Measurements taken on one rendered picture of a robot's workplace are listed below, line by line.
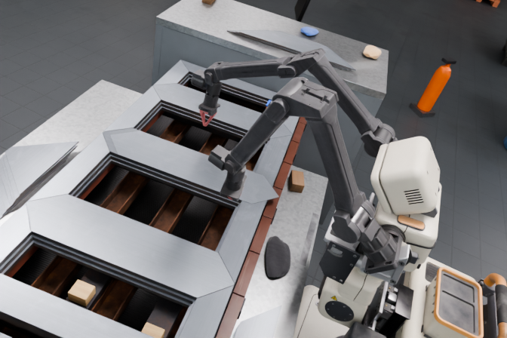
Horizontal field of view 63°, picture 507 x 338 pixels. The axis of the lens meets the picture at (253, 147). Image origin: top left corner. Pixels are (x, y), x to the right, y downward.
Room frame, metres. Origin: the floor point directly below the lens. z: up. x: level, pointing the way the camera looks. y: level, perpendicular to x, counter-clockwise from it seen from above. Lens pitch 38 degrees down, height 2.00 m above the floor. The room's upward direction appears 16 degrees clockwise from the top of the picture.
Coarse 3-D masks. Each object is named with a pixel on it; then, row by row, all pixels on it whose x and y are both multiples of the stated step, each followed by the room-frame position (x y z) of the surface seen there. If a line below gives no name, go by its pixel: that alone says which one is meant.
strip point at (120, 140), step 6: (132, 132) 1.34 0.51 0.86; (138, 132) 1.35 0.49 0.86; (114, 138) 1.27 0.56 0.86; (120, 138) 1.28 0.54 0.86; (126, 138) 1.29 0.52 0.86; (132, 138) 1.30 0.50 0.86; (114, 144) 1.23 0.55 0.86; (120, 144) 1.24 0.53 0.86; (126, 144) 1.25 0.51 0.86; (120, 150) 1.21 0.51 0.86
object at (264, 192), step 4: (264, 176) 1.29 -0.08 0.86; (264, 180) 1.26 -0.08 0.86; (260, 184) 1.24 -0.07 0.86; (264, 184) 1.24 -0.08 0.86; (268, 184) 1.25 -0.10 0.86; (260, 188) 1.22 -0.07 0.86; (264, 188) 1.22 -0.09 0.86; (268, 188) 1.23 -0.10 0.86; (272, 188) 1.23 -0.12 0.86; (260, 192) 1.19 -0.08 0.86; (264, 192) 1.20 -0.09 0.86; (268, 192) 1.20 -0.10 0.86; (256, 196) 1.16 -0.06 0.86; (260, 196) 1.17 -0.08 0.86; (264, 196) 1.17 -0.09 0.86; (268, 196) 1.18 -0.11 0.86; (256, 200) 1.14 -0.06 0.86; (260, 200) 1.15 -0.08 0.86; (264, 200) 1.15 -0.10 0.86
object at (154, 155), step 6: (156, 138) 1.34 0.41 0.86; (156, 144) 1.30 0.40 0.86; (162, 144) 1.31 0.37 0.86; (168, 144) 1.32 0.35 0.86; (150, 150) 1.26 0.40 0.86; (156, 150) 1.27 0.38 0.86; (162, 150) 1.28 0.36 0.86; (168, 150) 1.29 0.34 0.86; (144, 156) 1.21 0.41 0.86; (150, 156) 1.22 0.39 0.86; (156, 156) 1.23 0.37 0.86; (162, 156) 1.24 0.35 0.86; (144, 162) 1.18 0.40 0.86; (150, 162) 1.19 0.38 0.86; (156, 162) 1.20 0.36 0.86
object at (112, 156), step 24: (192, 72) 1.96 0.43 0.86; (240, 96) 1.91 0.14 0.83; (144, 120) 1.46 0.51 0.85; (192, 120) 1.60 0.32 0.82; (216, 120) 1.60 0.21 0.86; (264, 144) 1.55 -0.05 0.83; (96, 168) 1.09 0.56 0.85; (144, 168) 1.16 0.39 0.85; (72, 192) 0.95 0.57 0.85; (192, 192) 1.13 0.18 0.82; (216, 192) 1.13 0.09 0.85; (24, 240) 0.72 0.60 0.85; (48, 240) 0.74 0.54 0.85; (0, 264) 0.62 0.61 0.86; (96, 264) 0.71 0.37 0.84; (144, 288) 0.69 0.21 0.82; (168, 288) 0.69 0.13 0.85; (0, 312) 0.49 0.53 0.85; (48, 336) 0.47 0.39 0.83
